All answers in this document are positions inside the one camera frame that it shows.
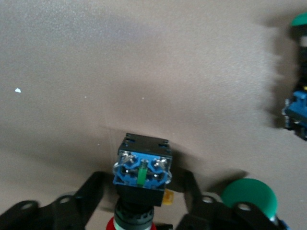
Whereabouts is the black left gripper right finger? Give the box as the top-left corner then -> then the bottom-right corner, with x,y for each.
171,168 -> 291,230

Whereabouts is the red mushroom push button switch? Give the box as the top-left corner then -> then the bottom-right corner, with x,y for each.
105,132 -> 175,230

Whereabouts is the green mushroom push button switch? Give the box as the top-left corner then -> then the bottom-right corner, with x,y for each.
282,13 -> 307,141
220,178 -> 292,230

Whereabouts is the brown table mat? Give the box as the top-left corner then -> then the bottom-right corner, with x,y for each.
0,0 -> 307,230

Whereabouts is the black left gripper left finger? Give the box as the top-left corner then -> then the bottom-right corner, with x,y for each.
0,171 -> 119,230

